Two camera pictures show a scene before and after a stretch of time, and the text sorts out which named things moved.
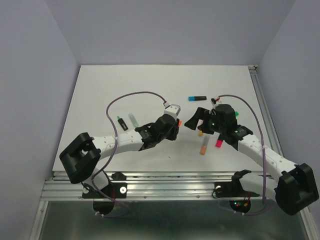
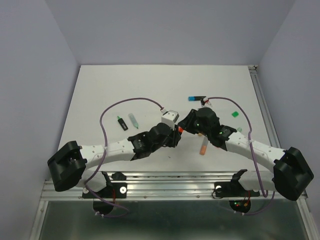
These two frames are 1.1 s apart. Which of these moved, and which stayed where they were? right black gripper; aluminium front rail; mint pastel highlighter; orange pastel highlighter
Moved: right black gripper
Stayed: mint pastel highlighter; aluminium front rail; orange pastel highlighter
